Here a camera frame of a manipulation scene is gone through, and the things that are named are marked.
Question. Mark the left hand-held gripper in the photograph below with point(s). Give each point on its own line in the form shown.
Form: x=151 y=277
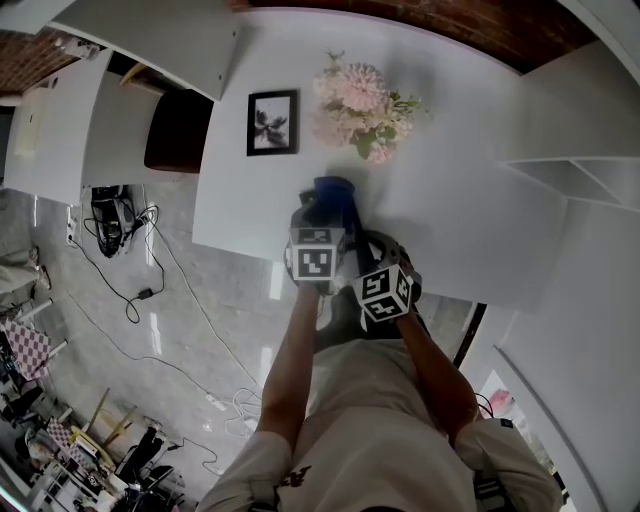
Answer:
x=312 y=262

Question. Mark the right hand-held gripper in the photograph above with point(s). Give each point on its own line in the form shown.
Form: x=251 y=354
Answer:
x=385 y=295

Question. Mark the person's right forearm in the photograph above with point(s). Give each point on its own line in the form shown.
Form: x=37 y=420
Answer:
x=437 y=375

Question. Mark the person's left forearm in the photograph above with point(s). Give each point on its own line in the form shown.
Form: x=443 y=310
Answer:
x=290 y=375

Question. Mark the white table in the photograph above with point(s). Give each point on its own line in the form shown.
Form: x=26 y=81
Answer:
x=450 y=225

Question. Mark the pink flower bouquet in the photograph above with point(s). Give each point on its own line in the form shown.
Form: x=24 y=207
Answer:
x=357 y=107

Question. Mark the brown wooden chair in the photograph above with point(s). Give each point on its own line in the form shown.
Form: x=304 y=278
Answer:
x=177 y=132

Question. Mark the person's beige shirt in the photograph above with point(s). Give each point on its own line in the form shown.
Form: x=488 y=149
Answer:
x=380 y=440

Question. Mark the pink cloth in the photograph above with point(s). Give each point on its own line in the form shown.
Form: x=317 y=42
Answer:
x=501 y=402

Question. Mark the black bag on floor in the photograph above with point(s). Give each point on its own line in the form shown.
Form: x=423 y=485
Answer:
x=112 y=222

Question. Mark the white power strip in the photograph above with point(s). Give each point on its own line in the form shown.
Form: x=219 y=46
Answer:
x=215 y=402
x=72 y=224
x=250 y=425

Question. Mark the white desk with hutch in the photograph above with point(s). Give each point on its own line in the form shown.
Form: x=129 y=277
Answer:
x=150 y=45

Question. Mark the small white desk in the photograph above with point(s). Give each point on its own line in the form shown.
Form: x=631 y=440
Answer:
x=55 y=135

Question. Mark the clear plastic bottle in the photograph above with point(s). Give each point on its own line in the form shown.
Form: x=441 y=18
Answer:
x=77 y=47

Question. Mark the white box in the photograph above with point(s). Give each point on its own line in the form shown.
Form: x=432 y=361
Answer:
x=28 y=127

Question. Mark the wooden stool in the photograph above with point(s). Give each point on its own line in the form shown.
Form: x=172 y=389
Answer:
x=105 y=425

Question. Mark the black equipment pile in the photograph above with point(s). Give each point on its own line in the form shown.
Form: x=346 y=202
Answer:
x=142 y=470

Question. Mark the purple checkered cloth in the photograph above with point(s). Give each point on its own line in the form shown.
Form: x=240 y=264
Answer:
x=27 y=350

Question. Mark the small checkered cloth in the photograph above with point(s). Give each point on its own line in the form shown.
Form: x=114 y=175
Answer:
x=67 y=440

